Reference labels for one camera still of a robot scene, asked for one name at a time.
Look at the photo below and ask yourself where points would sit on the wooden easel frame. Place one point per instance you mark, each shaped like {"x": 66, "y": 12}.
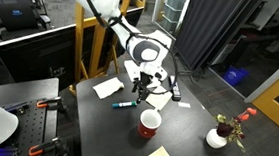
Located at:
{"x": 96, "y": 48}

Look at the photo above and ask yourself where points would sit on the red flowers with leaves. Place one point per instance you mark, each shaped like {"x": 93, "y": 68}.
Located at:
{"x": 229, "y": 128}

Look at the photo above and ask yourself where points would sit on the white round vase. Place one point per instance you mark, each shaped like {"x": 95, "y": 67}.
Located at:
{"x": 215, "y": 139}

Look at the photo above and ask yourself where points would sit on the orange and black clamp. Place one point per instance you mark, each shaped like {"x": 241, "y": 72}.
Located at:
{"x": 49, "y": 102}
{"x": 45, "y": 146}

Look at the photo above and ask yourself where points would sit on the yellow door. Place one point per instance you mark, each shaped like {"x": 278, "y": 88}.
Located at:
{"x": 278, "y": 102}

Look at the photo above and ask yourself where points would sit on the grey plastic storage drawers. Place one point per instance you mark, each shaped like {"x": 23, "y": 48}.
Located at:
{"x": 174, "y": 7}

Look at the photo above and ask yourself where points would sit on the black curtain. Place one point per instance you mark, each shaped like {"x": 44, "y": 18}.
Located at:
{"x": 210, "y": 26}

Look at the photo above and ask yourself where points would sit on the green whiteboard marker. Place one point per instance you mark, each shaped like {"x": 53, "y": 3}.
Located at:
{"x": 125, "y": 104}

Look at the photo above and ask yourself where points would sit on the black tripod stand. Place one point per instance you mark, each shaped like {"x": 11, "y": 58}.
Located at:
{"x": 195, "y": 74}

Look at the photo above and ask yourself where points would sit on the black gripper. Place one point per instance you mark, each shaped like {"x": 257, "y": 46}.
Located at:
{"x": 146, "y": 82}

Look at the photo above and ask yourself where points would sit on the long black remote control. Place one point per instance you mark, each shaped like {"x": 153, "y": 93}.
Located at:
{"x": 175, "y": 89}

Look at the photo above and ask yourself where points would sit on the red and white mug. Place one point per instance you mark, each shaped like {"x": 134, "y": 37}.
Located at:
{"x": 147, "y": 130}

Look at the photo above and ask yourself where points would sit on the black office chair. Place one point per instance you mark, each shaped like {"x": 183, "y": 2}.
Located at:
{"x": 15, "y": 16}

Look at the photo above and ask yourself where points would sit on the black computer monitor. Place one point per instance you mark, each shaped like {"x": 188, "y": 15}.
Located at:
{"x": 34, "y": 56}

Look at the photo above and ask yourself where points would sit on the black perforated board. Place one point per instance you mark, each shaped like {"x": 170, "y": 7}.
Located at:
{"x": 33, "y": 126}

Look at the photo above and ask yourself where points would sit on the small white paper strip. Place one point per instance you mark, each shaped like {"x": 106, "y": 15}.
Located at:
{"x": 184, "y": 105}

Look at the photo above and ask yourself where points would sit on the white folded napkin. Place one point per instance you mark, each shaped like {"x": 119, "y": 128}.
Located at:
{"x": 107, "y": 88}

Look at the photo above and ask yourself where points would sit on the blue plastic bin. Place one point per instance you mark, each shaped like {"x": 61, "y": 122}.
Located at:
{"x": 235, "y": 76}

